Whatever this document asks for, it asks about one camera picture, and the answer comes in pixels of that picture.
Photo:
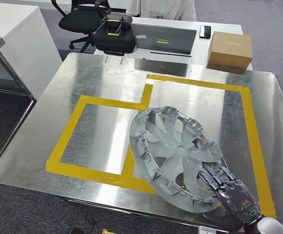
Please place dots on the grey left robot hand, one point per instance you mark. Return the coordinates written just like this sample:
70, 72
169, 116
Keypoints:
76, 231

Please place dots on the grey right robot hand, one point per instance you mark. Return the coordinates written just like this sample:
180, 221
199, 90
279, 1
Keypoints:
239, 202

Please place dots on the grey plastic hubcap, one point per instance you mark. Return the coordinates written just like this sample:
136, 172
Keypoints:
178, 151

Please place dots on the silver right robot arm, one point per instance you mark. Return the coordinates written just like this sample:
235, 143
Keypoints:
271, 226

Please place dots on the steel workbench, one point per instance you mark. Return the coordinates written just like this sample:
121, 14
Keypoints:
94, 74

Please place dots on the brown cardboard box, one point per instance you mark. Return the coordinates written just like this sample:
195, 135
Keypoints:
229, 48

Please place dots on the white office desk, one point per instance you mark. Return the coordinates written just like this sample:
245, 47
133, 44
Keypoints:
202, 48

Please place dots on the black smartphone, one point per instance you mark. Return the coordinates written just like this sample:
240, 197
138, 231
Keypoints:
205, 31

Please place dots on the grey laptop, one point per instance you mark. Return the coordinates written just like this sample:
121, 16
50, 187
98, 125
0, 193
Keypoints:
163, 38

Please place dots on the black carry case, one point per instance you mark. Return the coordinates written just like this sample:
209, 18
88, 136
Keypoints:
114, 43

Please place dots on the white cabinet desk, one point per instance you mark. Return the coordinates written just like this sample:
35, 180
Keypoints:
22, 38

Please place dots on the black office chair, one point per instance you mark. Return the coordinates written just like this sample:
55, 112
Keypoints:
82, 21

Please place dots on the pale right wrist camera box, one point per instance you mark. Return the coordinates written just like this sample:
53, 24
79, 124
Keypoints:
206, 230

